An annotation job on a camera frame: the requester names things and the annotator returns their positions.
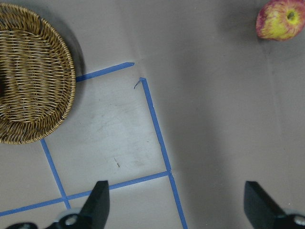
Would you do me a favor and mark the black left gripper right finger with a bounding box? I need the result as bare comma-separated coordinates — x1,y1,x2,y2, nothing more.
244,181,305,229

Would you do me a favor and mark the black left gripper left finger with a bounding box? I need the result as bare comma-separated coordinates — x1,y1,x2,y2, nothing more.
4,180,110,229

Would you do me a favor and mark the yellow red apple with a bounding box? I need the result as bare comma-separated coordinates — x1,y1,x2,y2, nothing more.
255,0,305,41

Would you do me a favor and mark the round woven wicker basket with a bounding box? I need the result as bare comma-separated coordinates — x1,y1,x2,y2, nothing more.
0,2,76,145

